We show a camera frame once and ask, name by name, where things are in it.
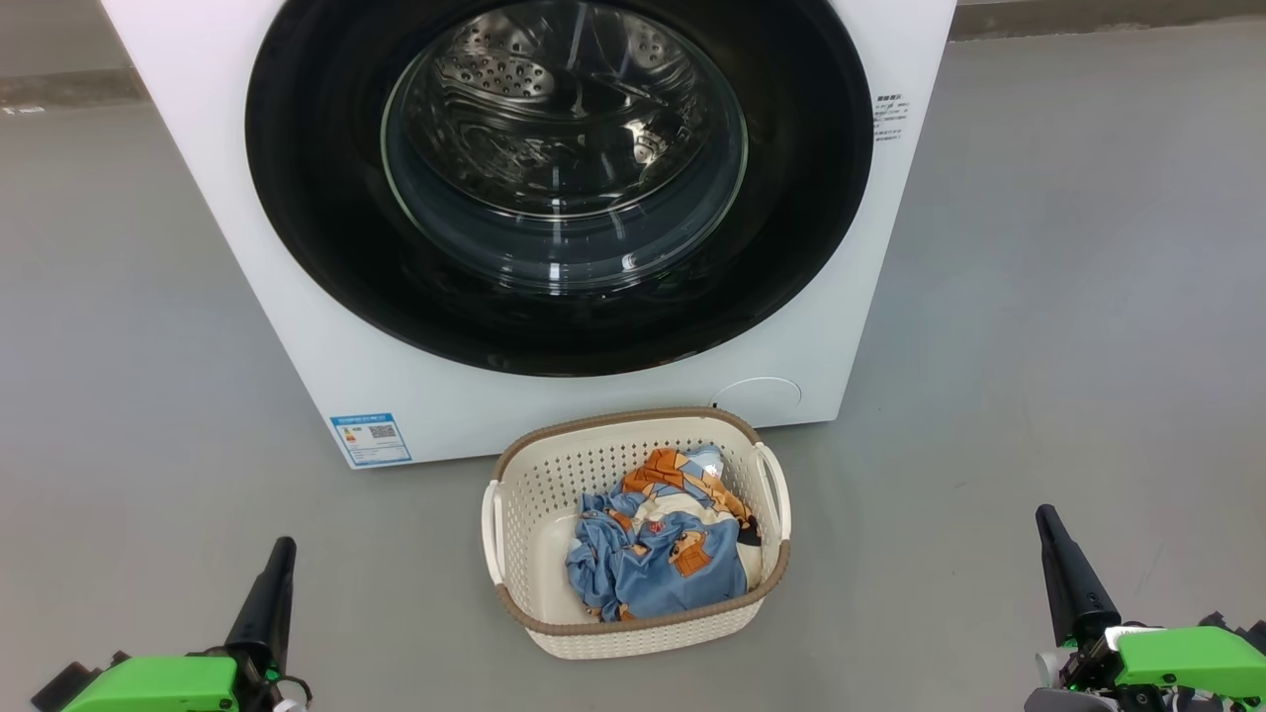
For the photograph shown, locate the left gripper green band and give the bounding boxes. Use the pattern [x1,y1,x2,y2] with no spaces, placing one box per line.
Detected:
[30,537,313,712]

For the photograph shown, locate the blue energy label sticker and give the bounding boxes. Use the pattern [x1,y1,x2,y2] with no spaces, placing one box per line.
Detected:
[330,412,413,468]

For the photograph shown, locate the cream perforated laundry basket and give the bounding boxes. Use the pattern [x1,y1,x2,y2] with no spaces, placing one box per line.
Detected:
[481,406,793,661]

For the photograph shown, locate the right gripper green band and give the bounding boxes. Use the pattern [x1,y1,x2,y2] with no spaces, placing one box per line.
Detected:
[1024,504,1266,712]

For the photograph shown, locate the round white filter cover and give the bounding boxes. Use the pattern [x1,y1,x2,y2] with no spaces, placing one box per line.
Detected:
[710,377,802,428]

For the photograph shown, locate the blue bear-print garment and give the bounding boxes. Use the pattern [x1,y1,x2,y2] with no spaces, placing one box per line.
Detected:
[565,489,750,624]

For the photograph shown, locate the white front-load washing machine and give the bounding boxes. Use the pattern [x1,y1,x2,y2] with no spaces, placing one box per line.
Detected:
[99,0,957,471]

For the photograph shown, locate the black washing machine door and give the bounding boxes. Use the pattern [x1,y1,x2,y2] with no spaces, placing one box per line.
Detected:
[244,0,875,378]

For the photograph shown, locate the perforated steel washer drum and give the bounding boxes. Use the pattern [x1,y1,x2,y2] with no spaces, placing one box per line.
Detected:
[386,0,743,223]

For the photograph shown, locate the cream and orange garment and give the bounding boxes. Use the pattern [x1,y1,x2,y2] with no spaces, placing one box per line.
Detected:
[621,445,763,547]

